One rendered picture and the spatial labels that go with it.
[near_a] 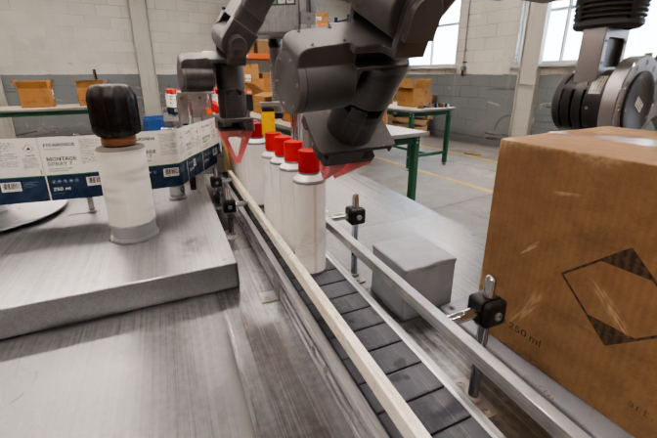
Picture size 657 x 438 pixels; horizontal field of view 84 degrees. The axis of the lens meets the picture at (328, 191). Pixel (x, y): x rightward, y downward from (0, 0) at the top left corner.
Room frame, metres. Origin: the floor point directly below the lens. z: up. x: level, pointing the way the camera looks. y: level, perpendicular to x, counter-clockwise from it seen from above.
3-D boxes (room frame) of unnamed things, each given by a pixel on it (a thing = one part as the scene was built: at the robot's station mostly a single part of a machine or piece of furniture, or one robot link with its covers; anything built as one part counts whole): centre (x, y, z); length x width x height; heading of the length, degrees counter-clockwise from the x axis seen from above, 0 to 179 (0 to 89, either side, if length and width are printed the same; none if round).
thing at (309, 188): (0.55, 0.03, 0.98); 0.05 x 0.05 x 0.20
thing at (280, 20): (1.00, 0.14, 1.38); 0.17 x 0.10 x 0.19; 79
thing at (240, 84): (0.78, 0.21, 1.19); 0.07 x 0.06 x 0.07; 121
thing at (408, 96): (5.14, -1.13, 0.97); 0.43 x 0.42 x 0.37; 118
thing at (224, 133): (0.79, 0.21, 1.06); 0.07 x 0.07 x 0.09; 24
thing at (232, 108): (0.78, 0.20, 1.13); 0.10 x 0.07 x 0.07; 24
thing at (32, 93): (5.03, 3.91, 0.96); 0.43 x 0.42 x 0.37; 119
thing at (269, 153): (0.72, 0.11, 0.98); 0.05 x 0.05 x 0.20
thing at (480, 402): (0.33, -0.17, 0.83); 0.06 x 0.03 x 0.01; 22
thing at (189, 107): (1.22, 0.43, 1.01); 0.14 x 0.13 x 0.26; 24
